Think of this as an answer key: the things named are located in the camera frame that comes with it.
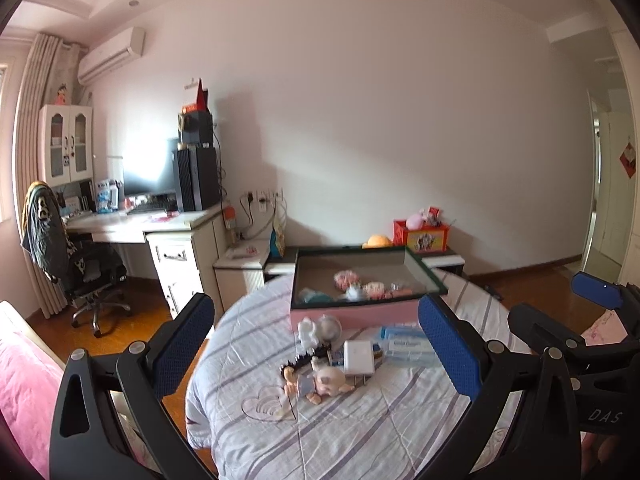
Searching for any black speaker box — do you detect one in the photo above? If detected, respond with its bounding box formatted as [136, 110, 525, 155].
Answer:
[178, 110, 214, 145]

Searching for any white desk with drawers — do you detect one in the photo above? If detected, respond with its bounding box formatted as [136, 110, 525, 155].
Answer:
[66, 204, 227, 320]

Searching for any red storage box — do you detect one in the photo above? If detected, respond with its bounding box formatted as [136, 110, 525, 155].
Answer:
[393, 220, 450, 254]

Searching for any striped white bed quilt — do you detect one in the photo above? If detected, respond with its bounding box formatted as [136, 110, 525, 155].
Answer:
[184, 268, 532, 480]

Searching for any white door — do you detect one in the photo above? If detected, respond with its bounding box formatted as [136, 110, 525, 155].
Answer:
[582, 89, 636, 282]

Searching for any dark jacket on chair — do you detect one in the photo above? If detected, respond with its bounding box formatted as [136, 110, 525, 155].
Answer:
[22, 181, 76, 281]

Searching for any pink round toy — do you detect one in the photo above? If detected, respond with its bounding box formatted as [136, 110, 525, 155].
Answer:
[333, 270, 360, 292]

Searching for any computer monitor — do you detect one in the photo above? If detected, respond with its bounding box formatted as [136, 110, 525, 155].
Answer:
[122, 138, 178, 197]

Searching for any wall air conditioner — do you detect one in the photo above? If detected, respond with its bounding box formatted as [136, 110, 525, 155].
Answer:
[77, 27, 145, 86]

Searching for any small doll on cabinet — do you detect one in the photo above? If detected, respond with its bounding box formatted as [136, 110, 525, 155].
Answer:
[54, 84, 67, 105]

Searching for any black computer tower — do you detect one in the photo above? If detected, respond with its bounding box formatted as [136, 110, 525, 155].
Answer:
[172, 146, 221, 212]

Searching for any clear teal plastic container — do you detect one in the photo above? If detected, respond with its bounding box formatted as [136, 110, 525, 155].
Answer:
[297, 287, 334, 304]

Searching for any pink box with green rim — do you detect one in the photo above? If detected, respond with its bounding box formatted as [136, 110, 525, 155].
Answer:
[290, 246, 448, 330]

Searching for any pink plush toy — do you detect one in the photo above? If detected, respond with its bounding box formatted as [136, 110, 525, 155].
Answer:
[405, 212, 425, 231]

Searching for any white glass-door cabinet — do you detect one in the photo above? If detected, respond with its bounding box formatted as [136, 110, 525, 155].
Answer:
[38, 105, 93, 188]

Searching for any anime figurine doll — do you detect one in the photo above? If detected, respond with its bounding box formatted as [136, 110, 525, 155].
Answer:
[280, 344, 356, 405]

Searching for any blue yellow snack bag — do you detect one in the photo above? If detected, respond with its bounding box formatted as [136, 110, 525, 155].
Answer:
[270, 221, 285, 258]

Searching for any red triangular paper item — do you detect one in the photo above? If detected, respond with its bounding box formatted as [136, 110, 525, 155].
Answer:
[181, 78, 208, 114]

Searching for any wall power socket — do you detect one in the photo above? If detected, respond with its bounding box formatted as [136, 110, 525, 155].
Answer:
[245, 190, 283, 214]

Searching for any black white low cabinet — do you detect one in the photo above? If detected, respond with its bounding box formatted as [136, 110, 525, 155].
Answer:
[262, 246, 465, 282]

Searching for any beige curtain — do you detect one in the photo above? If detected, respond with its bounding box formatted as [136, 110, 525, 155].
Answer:
[12, 32, 66, 318]

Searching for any blue plastic box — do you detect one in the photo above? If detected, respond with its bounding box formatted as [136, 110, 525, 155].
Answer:
[376, 325, 440, 368]

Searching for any black office chair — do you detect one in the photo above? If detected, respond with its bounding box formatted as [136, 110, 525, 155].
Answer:
[54, 242, 131, 338]

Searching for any white power adapter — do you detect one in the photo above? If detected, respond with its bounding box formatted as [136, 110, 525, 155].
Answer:
[343, 340, 375, 376]

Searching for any pink blanket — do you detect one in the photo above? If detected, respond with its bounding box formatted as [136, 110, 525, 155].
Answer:
[0, 300, 162, 480]

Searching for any rose gold metal canister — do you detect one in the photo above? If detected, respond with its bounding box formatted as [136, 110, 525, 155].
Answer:
[385, 282, 414, 298]

